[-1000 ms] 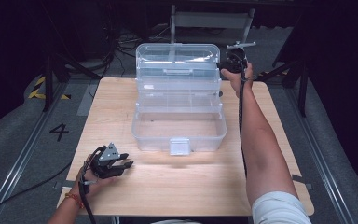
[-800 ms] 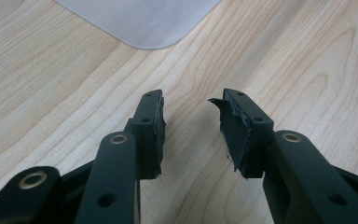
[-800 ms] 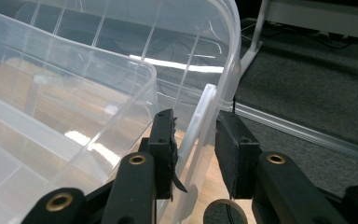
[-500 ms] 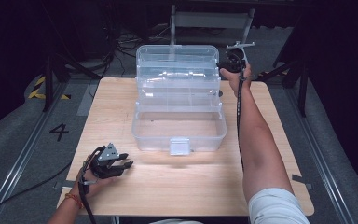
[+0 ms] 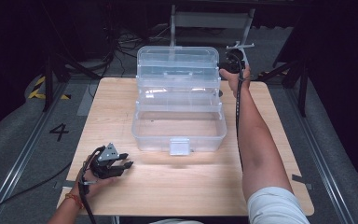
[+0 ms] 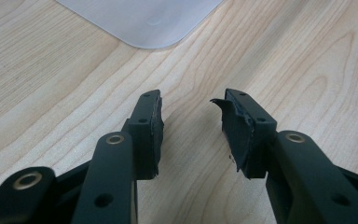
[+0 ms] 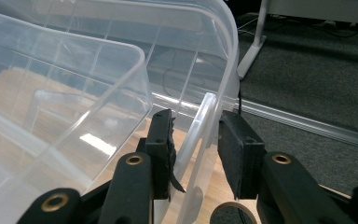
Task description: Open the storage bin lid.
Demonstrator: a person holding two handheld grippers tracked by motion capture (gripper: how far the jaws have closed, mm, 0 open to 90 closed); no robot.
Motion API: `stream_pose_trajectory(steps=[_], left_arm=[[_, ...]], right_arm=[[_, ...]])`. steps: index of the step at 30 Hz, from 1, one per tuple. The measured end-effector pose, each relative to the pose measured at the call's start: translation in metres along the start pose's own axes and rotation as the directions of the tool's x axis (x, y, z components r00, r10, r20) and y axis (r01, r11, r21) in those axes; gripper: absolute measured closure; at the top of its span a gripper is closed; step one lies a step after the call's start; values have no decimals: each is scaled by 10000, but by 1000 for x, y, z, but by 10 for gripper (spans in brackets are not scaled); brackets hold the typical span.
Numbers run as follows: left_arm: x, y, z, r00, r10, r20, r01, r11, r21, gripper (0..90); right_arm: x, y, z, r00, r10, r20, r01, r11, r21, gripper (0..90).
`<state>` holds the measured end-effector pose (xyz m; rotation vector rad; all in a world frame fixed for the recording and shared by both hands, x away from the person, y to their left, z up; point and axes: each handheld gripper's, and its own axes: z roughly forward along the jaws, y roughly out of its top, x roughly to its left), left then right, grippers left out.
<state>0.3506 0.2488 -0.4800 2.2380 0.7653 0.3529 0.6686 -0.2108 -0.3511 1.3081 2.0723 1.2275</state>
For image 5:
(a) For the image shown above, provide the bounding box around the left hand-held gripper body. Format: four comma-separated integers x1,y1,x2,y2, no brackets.
89,142,120,180

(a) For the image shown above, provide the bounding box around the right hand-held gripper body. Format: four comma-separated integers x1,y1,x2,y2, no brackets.
225,41,256,75

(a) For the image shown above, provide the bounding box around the clear plastic storage box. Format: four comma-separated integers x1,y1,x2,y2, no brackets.
131,45,228,157

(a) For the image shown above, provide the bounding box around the person's right hand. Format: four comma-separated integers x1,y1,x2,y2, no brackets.
219,64,252,99

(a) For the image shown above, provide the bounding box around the person's left hand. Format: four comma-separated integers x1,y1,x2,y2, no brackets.
74,155,119,201

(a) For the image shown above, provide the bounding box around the grey tape strip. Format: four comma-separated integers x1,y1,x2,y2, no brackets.
291,174,314,191
53,179,76,189

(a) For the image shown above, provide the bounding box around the grey metal stand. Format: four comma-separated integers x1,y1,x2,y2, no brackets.
166,4,256,74

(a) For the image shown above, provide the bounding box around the black tripod stand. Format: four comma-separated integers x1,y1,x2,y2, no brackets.
41,50,102,113
256,55,310,119

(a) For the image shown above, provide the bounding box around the person's white sleeve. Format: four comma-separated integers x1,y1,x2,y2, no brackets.
246,186,311,224

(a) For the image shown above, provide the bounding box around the left hand-held gripper black cable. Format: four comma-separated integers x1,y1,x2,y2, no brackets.
77,145,106,224

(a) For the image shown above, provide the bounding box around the orange braided bracelet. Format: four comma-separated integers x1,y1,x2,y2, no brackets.
64,192,85,210

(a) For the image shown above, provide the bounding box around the metal floor rail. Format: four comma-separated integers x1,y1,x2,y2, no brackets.
0,81,69,224
283,87,357,224

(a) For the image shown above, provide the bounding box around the black floor cable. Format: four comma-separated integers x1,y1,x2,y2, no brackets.
0,161,73,222

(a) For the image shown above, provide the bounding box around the tangle of black cables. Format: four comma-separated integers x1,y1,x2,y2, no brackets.
101,24,172,78

